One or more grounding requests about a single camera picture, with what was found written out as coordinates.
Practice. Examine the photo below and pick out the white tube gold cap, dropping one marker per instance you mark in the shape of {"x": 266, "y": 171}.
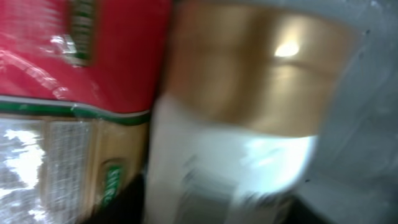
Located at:
{"x": 235, "y": 128}

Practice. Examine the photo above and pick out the red spaghetti packet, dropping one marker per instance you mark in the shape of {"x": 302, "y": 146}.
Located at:
{"x": 78, "y": 81}

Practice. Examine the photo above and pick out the grey plastic basket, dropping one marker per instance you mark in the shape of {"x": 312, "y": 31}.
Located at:
{"x": 353, "y": 178}

